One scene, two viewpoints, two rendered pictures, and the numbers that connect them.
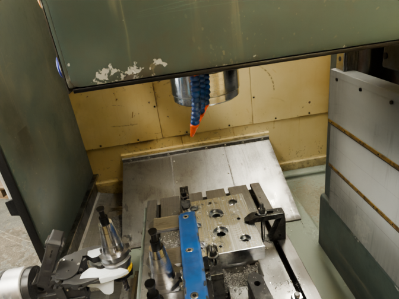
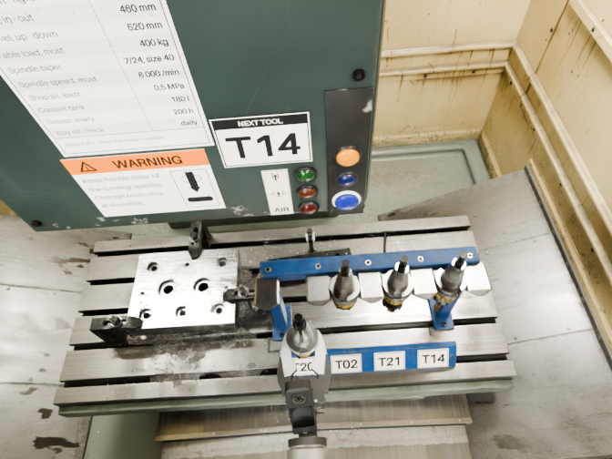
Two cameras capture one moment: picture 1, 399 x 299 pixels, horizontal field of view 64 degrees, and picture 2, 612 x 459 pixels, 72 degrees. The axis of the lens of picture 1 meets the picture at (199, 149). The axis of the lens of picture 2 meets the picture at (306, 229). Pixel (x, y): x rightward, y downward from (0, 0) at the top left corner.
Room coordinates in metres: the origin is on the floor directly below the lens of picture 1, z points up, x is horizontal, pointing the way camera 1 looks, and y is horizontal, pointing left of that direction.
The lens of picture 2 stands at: (0.46, 0.48, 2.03)
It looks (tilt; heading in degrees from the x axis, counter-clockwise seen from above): 57 degrees down; 276
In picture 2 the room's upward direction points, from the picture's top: 6 degrees counter-clockwise
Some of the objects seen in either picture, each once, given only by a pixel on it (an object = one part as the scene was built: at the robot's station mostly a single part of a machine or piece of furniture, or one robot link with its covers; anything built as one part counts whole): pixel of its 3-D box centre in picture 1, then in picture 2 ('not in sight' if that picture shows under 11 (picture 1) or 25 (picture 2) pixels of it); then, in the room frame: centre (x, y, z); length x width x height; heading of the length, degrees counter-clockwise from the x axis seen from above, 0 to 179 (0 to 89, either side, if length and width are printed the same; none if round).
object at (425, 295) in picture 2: not in sight; (423, 283); (0.26, 0.09, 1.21); 0.07 x 0.05 x 0.01; 93
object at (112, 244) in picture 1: (109, 235); (300, 330); (0.52, 0.20, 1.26); 0.04 x 0.04 x 0.07
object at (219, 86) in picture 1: (203, 71); not in sight; (0.74, -0.03, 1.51); 0.16 x 0.16 x 0.12
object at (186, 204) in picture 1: (186, 203); (120, 327); (1.02, 0.08, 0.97); 0.13 x 0.03 x 0.15; 3
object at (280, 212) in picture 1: (264, 221); (198, 242); (0.85, -0.18, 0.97); 0.13 x 0.03 x 0.15; 93
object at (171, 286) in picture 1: (164, 280); (344, 289); (0.43, 0.10, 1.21); 0.06 x 0.06 x 0.03
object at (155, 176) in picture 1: (205, 194); (41, 331); (1.40, 0.00, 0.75); 0.89 x 0.67 x 0.26; 93
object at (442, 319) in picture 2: not in sight; (452, 290); (0.16, 0.03, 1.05); 0.10 x 0.05 x 0.30; 93
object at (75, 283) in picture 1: (81, 277); (319, 376); (0.49, 0.27, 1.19); 0.09 x 0.05 x 0.02; 79
